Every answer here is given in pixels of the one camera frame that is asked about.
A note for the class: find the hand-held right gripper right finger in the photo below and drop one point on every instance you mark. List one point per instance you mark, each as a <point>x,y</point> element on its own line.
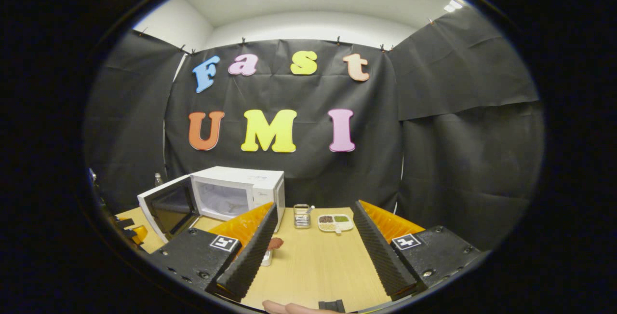
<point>378,256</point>

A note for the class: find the clear plastic water bottle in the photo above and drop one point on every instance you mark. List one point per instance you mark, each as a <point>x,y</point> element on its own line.
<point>158,180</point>

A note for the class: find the glass jar with spoon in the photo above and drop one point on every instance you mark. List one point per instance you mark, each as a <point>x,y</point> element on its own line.
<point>302,217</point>

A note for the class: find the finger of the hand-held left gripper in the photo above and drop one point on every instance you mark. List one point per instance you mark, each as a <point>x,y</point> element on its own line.
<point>124,223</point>
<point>139,233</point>

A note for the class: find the small ceiling light panel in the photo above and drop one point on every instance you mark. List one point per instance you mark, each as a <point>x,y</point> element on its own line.
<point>453,6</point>

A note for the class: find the white ribbed dish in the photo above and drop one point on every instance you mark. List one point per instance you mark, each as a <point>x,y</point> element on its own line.
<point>266,257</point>

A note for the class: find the reddish brown food piece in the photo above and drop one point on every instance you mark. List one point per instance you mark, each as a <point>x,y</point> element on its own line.
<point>275,243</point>

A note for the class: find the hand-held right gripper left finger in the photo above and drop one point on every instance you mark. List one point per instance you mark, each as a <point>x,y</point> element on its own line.
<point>253,256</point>

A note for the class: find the white divided seasoning tray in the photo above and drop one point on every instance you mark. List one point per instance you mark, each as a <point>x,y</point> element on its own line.
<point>335,222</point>

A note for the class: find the black backdrop cloth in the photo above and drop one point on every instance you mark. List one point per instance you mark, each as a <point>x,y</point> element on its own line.
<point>434,159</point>

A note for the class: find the white microwave oven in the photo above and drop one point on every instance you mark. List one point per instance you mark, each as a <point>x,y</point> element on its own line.
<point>241,179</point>

